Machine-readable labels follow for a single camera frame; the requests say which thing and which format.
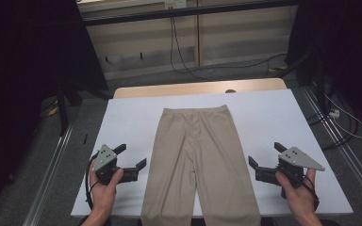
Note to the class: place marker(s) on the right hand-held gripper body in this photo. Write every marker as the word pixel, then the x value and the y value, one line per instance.
pixel 295 158

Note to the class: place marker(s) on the person's left hand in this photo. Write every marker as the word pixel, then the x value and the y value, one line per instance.
pixel 102 196

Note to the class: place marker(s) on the wooden table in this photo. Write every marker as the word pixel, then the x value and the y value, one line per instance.
pixel 169 90

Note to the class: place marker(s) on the white power strip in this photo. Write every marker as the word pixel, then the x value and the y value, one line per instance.
pixel 335 113

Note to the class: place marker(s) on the black metal stand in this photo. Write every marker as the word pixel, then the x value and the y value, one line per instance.
pixel 63 109

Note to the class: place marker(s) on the black horizontal bar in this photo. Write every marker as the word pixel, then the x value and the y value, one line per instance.
pixel 185 12

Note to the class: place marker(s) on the metal floor rail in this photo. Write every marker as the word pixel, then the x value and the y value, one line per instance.
pixel 48 175
pixel 342 147

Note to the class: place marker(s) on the person's right hand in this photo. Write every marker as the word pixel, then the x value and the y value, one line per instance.
pixel 300 201

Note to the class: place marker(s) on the white wall outlet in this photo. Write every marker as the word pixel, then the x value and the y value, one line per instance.
pixel 176 3

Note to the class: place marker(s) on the white table mat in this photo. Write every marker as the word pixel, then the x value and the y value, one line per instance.
pixel 132 125

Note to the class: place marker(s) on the black curtain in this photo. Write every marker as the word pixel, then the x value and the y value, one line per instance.
pixel 342 47
pixel 19 78

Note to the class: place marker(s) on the beige pants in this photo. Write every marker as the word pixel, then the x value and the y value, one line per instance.
pixel 201 150

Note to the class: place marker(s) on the beige panelled cabinet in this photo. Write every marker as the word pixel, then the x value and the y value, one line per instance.
pixel 232 40

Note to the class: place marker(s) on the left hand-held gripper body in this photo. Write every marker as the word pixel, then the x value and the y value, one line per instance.
pixel 105 158

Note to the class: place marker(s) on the dark round table grommet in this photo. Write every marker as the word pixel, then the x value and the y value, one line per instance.
pixel 230 91

